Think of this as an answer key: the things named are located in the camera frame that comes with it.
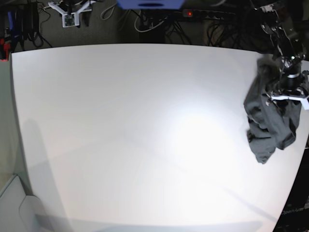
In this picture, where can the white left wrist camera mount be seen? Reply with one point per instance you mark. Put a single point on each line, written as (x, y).
(304, 100)

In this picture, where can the blue box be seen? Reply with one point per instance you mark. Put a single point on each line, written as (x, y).
(150, 4)

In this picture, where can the red clamp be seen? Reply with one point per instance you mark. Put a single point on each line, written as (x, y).
(4, 50)

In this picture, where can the grey t-shirt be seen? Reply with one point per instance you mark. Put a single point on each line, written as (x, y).
(272, 123)

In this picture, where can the grey bin at table corner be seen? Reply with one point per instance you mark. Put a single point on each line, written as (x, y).
(20, 212)

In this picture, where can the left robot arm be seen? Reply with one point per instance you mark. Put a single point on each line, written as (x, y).
(277, 22)

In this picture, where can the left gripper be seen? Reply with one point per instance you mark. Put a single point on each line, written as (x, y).
(292, 86)

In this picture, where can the black power strip red switch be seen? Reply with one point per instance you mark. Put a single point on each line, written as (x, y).
(207, 14)

